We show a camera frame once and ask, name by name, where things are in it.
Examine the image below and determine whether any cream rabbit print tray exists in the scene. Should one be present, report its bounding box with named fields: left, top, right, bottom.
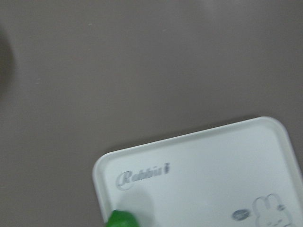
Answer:
left=92, top=117, right=303, bottom=227

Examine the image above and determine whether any green lime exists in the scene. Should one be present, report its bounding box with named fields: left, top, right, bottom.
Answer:
left=106, top=210, right=140, bottom=227

